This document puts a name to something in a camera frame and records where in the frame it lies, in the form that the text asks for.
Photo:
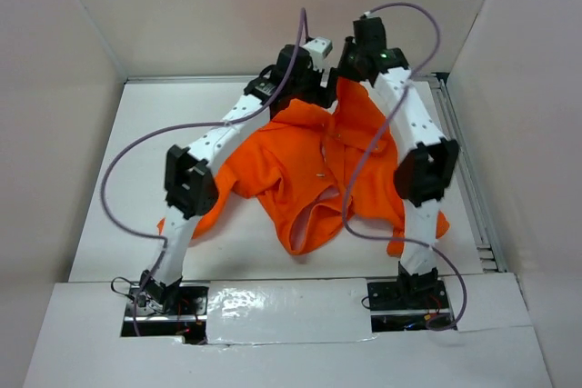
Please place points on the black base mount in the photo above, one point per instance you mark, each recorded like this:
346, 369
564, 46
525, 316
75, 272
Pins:
185, 318
411, 302

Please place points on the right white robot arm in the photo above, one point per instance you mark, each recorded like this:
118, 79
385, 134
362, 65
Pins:
426, 159

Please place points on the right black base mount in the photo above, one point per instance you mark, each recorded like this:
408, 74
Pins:
411, 302

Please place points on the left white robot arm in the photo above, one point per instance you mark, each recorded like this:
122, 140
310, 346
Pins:
191, 172

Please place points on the orange zip-up jacket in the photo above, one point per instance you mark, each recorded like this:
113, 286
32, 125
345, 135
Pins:
298, 167

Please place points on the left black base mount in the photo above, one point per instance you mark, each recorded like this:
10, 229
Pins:
185, 318

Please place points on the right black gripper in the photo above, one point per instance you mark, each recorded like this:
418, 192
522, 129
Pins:
344, 68

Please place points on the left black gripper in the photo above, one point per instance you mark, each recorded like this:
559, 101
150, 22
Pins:
320, 95

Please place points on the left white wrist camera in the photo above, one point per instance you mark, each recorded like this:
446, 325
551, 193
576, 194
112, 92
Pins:
319, 49

